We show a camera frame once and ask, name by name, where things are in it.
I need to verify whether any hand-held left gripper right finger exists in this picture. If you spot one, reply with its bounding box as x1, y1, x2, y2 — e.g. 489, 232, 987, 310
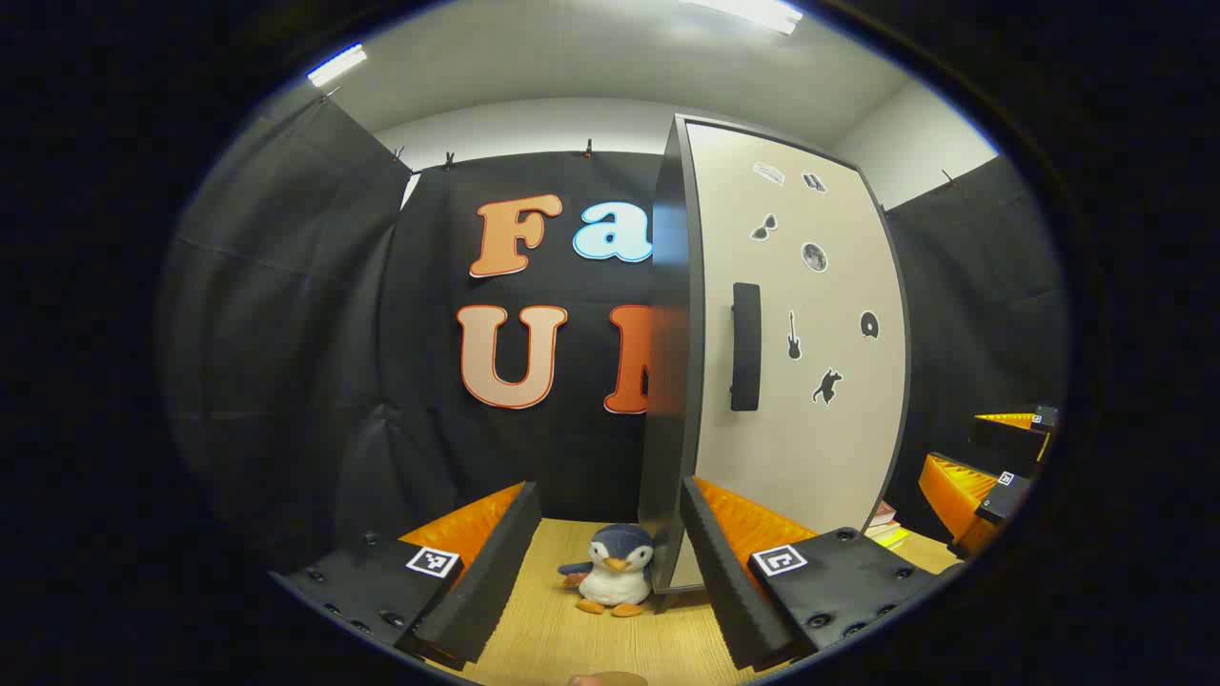
679, 476, 966, 673

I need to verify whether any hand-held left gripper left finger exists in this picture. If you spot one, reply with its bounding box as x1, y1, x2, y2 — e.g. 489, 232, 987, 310
270, 481, 542, 671

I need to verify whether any grey cabinet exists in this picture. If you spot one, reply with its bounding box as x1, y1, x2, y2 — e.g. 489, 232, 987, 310
637, 112, 914, 611

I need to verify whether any black door handle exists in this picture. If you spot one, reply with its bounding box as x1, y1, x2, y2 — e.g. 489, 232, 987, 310
730, 282, 763, 413

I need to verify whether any penguin plush toy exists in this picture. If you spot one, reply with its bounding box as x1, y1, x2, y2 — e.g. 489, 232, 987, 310
558, 523, 657, 618

